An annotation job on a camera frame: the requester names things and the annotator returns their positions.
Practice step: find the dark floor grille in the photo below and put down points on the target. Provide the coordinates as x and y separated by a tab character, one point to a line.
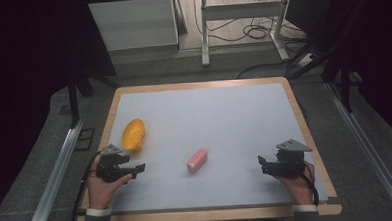
85	139

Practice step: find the person's left hand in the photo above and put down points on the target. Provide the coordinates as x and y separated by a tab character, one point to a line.
100	191

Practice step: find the dark curtain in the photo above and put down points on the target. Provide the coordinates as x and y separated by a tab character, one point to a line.
32	64
374	42

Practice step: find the pink soap bar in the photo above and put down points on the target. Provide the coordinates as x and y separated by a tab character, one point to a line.
197	160

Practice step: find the white power strip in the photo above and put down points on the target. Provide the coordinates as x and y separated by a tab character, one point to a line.
307	59

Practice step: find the person's right hand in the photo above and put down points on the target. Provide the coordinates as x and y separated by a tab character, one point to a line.
299	187

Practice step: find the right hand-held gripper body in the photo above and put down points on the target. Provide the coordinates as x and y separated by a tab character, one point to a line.
289	161

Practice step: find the yellow plastic soap dish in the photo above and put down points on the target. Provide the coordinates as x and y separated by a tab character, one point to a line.
133	134

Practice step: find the white cabinet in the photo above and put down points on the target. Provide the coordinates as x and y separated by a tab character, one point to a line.
133	24

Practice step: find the aluminium rail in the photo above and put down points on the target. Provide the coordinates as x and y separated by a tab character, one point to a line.
369	149
55	181

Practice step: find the white table mat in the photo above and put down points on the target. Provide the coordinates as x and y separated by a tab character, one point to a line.
218	123

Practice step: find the white metal desk frame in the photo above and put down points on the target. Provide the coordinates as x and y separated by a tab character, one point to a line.
239	11

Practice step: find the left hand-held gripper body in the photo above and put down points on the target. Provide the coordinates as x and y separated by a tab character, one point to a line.
108	167

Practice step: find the black metal stand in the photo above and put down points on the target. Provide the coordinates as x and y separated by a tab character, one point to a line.
344	80
75	95

